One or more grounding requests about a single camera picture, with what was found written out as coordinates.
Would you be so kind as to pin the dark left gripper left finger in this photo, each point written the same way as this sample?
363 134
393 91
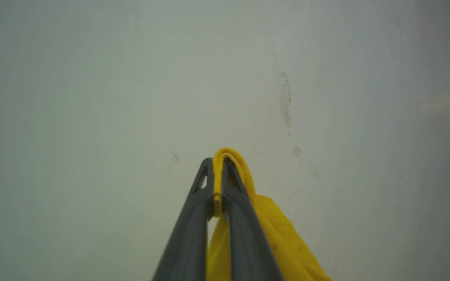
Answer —
188 242

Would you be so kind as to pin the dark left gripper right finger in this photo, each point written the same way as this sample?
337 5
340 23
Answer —
248 249

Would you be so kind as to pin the yellow garment with print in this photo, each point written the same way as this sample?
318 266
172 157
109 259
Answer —
279 234

